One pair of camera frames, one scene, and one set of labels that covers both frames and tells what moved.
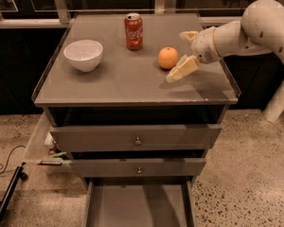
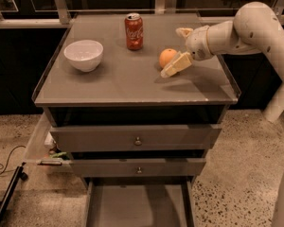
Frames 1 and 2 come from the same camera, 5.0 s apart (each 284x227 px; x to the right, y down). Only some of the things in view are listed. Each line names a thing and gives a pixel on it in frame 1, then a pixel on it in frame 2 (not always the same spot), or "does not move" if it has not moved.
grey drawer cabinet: [137, 138] does not move
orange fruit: [168, 58] does not move
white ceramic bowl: [85, 55] does not move
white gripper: [204, 45] -> [198, 43]
